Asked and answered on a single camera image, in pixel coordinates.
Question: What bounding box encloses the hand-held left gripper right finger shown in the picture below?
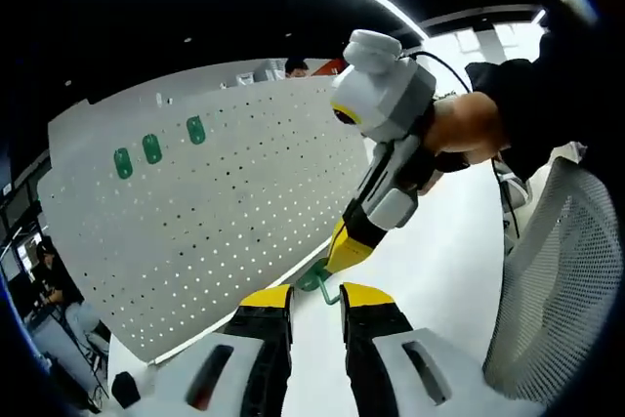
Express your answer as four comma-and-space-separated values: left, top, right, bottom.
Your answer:
339, 282, 495, 417

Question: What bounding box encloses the person's black clothing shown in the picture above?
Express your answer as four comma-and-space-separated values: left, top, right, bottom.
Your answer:
536, 0, 625, 169

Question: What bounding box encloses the person's right hand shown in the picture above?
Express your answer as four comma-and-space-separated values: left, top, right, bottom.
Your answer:
416, 92, 512, 194

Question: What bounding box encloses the black oval device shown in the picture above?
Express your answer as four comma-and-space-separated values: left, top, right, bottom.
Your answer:
110, 371, 143, 409

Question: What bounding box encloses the white mesh office chair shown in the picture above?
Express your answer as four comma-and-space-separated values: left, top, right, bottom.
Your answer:
481, 141, 625, 406

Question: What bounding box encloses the white perforated mounting plate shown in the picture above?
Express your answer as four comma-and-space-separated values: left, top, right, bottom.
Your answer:
36, 75, 372, 367

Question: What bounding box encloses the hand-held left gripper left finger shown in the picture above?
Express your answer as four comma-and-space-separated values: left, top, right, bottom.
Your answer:
153, 283, 297, 417

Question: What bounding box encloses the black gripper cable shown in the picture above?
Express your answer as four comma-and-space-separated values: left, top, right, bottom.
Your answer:
402, 48, 522, 243

